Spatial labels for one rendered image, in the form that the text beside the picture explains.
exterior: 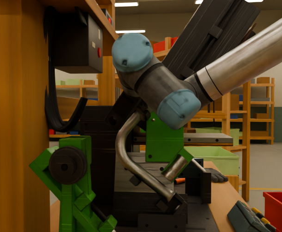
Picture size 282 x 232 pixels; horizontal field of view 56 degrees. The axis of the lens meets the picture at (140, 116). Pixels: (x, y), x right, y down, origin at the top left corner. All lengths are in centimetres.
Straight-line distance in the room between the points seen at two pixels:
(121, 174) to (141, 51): 46
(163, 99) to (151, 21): 980
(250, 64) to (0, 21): 55
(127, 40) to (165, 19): 976
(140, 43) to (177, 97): 12
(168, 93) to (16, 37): 38
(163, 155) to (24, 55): 46
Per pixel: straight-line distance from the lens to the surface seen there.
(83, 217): 60
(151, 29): 1017
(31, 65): 70
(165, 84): 48
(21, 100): 66
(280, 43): 58
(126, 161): 78
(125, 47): 49
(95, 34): 87
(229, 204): 102
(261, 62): 58
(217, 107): 358
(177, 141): 82
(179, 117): 47
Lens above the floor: 123
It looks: 2 degrees down
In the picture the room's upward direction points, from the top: straight up
